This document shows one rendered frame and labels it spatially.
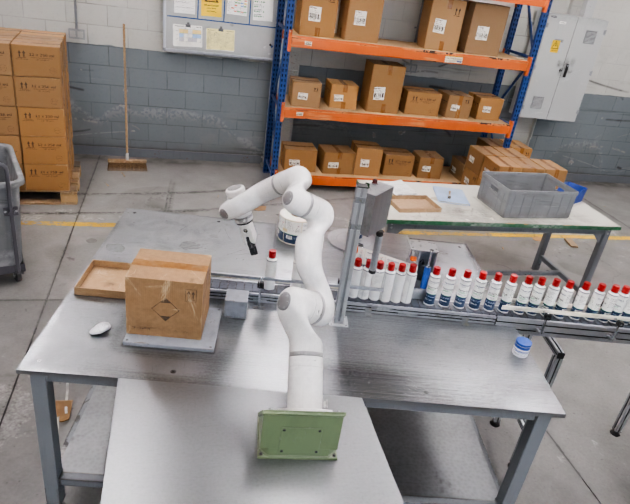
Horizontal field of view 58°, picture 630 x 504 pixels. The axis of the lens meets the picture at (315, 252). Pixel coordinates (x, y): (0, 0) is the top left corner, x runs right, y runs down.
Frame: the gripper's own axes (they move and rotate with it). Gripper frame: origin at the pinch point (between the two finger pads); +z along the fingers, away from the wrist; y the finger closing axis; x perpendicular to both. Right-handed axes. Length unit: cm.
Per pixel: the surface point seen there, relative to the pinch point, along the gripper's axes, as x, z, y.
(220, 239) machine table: 27, 17, 56
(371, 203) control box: -56, -19, -18
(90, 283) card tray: 77, -2, -3
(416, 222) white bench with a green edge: -90, 63, 120
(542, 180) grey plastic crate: -203, 85, 192
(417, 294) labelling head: -71, 42, 2
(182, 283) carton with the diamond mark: 22.2, -12.3, -40.7
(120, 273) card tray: 67, 2, 8
